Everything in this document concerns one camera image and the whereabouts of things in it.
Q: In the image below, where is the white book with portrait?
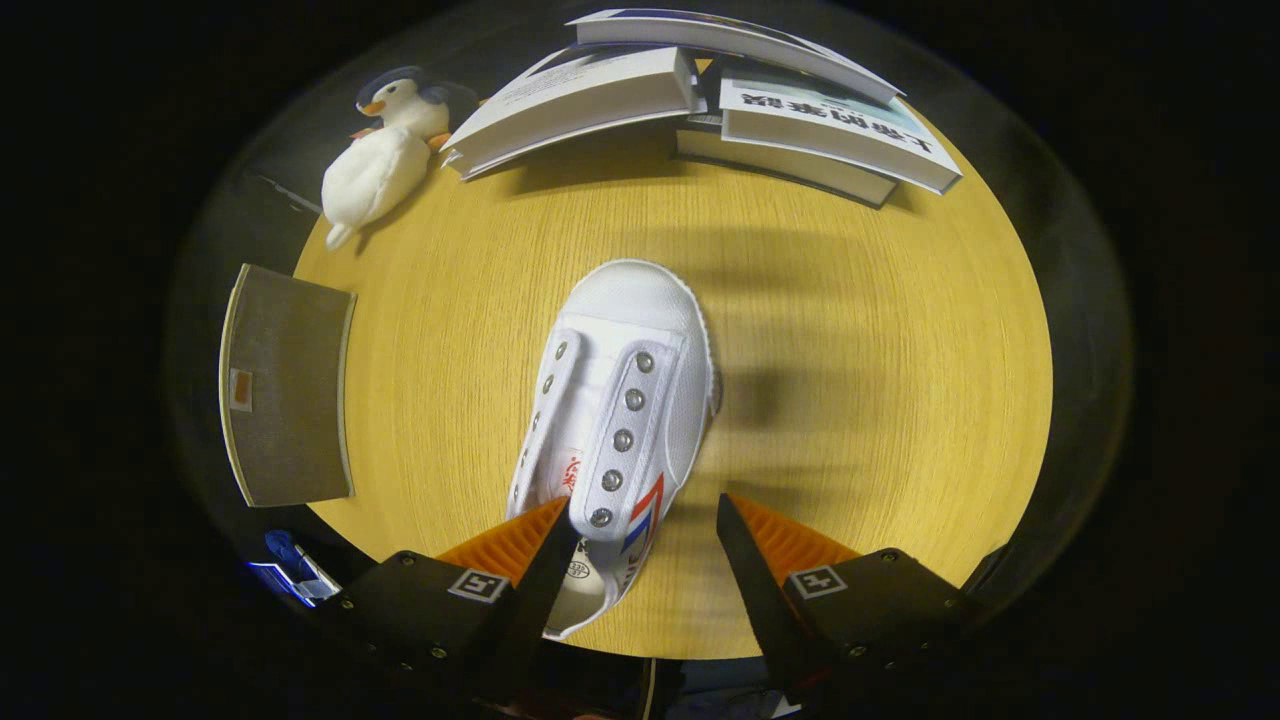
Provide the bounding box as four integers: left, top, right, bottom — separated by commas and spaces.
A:
440, 45, 701, 182

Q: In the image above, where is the penguin plush toy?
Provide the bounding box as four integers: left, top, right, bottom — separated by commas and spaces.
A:
350, 66, 481, 151

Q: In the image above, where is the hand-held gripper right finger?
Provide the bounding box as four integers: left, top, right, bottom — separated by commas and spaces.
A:
716, 492, 977, 707

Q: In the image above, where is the white canvas shoe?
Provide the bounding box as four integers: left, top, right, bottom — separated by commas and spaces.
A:
505, 259, 721, 641

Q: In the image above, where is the teal and white book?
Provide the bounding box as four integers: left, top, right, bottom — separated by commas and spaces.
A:
718, 75, 963, 196

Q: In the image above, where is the blue cover book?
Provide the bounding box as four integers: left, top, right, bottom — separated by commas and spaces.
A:
567, 8, 906, 106

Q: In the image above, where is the white plush toy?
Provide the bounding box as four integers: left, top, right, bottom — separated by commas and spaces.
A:
321, 125, 433, 251

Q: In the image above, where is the blue cloth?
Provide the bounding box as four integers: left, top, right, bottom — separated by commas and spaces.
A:
265, 530, 306, 576

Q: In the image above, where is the grey fabric storage box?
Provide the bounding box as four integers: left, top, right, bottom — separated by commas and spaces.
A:
219, 264, 358, 508

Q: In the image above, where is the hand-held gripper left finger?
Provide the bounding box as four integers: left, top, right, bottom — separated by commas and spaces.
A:
318, 496, 583, 707

